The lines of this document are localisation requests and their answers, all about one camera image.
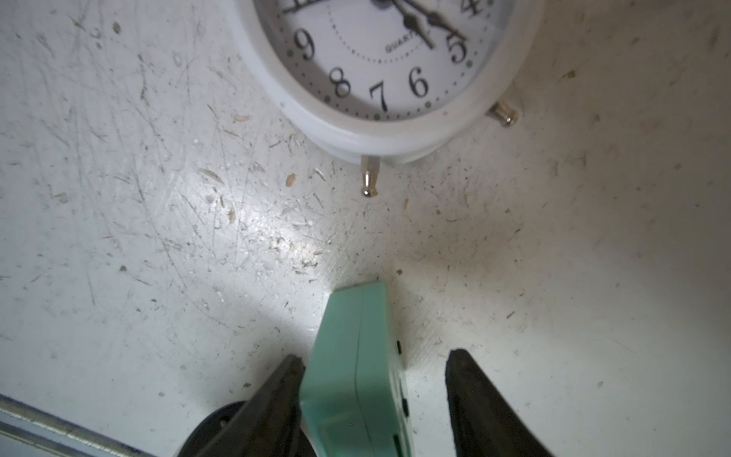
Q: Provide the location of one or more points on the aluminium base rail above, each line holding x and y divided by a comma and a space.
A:
27, 431

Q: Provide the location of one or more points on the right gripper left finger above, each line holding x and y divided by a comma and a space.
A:
268, 424

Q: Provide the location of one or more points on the mint square clock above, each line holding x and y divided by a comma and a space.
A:
353, 396

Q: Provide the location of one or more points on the white twin-bell clock front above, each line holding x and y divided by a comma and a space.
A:
385, 82

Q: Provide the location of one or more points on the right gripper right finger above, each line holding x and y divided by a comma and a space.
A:
482, 422

